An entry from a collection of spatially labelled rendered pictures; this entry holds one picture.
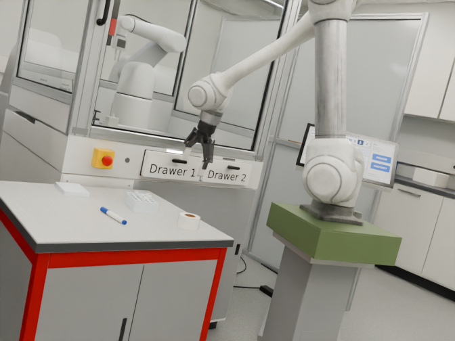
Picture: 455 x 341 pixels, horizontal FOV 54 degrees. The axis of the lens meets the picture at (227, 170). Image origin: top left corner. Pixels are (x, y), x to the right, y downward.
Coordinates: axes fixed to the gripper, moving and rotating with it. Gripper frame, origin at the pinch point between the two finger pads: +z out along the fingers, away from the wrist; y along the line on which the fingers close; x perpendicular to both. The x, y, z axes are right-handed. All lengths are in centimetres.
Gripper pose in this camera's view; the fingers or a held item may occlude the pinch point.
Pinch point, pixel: (192, 166)
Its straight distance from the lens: 188.5
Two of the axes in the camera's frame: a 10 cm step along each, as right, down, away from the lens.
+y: -5.5, -4.4, 7.1
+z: -3.5, 8.9, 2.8
